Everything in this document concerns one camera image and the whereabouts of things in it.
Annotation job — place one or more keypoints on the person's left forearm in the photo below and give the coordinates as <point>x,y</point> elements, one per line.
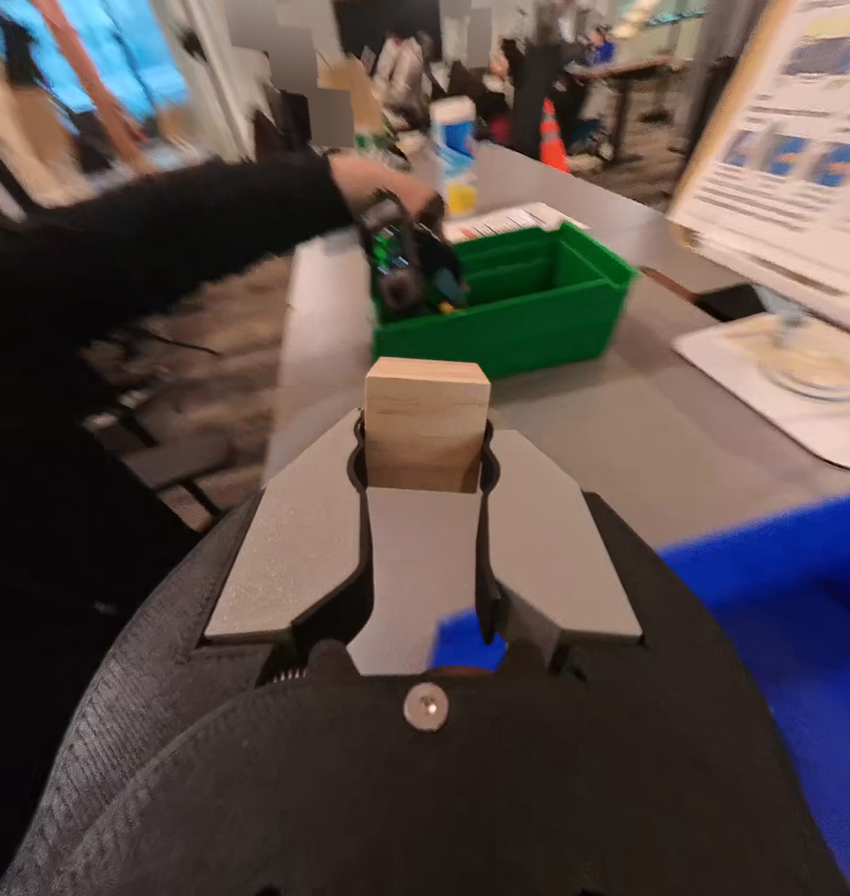
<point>152,245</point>

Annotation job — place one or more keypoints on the green plastic bin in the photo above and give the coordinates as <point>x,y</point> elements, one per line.
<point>537,322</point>

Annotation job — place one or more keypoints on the diagonal support beam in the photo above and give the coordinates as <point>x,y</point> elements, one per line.
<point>92,84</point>

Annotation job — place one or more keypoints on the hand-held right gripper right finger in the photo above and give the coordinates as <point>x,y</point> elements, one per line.
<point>558,560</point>

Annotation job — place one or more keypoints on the wipes canister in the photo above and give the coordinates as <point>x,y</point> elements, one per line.
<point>454,154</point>

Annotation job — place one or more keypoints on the person's left hand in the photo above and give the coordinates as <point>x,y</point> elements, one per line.
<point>386,182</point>

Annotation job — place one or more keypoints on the orange traffic cone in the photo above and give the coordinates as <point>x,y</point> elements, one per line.
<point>552,140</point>

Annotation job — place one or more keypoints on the wooden-top standing desk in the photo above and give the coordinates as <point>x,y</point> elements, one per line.
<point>624,70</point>

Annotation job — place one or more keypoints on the blue plastic bin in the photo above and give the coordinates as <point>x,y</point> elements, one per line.
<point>782,630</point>

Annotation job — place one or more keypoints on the person's torso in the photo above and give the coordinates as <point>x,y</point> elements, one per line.
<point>47,595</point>

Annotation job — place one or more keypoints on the medium natural wooden cube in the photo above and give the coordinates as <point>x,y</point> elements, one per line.
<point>425,427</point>

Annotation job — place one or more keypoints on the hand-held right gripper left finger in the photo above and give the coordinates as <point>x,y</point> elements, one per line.
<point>285,553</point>

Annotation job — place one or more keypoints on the small wooden document stand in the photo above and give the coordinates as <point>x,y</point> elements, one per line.
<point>351,91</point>

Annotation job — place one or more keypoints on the white paper sheets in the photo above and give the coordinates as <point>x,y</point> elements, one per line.
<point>509,220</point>

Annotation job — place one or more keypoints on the printed instruction sheet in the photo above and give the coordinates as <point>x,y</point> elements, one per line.
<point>782,140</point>

